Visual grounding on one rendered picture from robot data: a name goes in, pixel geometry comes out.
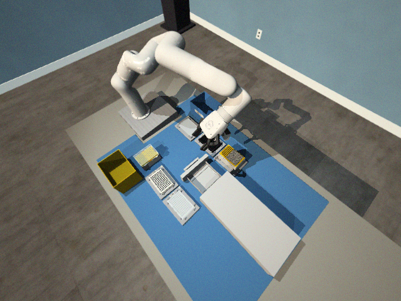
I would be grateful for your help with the yellow open-top bin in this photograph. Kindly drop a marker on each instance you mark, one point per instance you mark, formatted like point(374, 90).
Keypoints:
point(119, 172)

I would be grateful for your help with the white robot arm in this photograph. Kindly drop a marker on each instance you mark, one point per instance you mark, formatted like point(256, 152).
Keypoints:
point(167, 50)

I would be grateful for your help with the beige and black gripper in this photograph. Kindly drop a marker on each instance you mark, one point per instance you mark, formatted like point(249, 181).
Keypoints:
point(213, 126)

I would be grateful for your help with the blue bench mat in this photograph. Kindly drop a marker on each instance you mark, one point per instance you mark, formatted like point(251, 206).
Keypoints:
point(208, 261)

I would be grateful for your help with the blue open-top bin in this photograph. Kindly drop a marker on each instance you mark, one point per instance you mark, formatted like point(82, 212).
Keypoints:
point(202, 105)

